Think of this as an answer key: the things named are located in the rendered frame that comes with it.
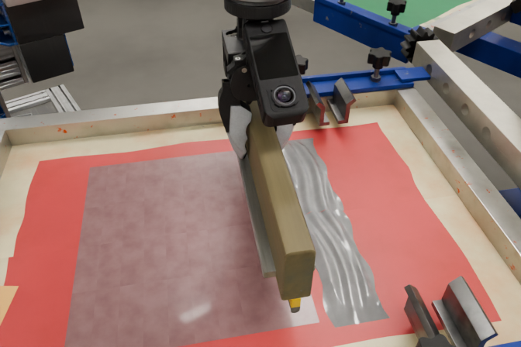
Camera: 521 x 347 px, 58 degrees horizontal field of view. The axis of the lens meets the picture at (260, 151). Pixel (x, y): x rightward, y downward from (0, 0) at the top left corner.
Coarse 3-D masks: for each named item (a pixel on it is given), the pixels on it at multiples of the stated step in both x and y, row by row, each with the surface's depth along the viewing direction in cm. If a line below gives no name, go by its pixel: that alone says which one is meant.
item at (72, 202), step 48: (192, 144) 83; (336, 144) 83; (384, 144) 83; (48, 192) 74; (96, 192) 74; (144, 192) 74; (192, 192) 74; (240, 192) 74; (336, 192) 74; (384, 192) 74; (48, 240) 66; (96, 240) 66
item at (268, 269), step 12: (240, 168) 60; (252, 180) 58; (252, 192) 57; (252, 204) 55; (252, 216) 54; (264, 228) 52; (264, 240) 51; (264, 252) 50; (264, 264) 49; (264, 276) 48
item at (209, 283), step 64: (64, 256) 64; (128, 256) 64; (192, 256) 64; (256, 256) 64; (384, 256) 64; (448, 256) 64; (64, 320) 57; (128, 320) 57; (192, 320) 57; (256, 320) 57; (320, 320) 57; (384, 320) 57
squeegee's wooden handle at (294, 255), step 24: (264, 144) 54; (264, 168) 51; (264, 192) 50; (288, 192) 48; (264, 216) 52; (288, 216) 45; (288, 240) 43; (288, 264) 43; (312, 264) 43; (288, 288) 45
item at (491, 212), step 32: (384, 96) 91; (416, 96) 88; (0, 128) 81; (32, 128) 81; (64, 128) 82; (96, 128) 83; (128, 128) 85; (160, 128) 86; (416, 128) 84; (0, 160) 77; (448, 160) 75; (480, 192) 69; (480, 224) 68; (512, 224) 64; (512, 256) 62
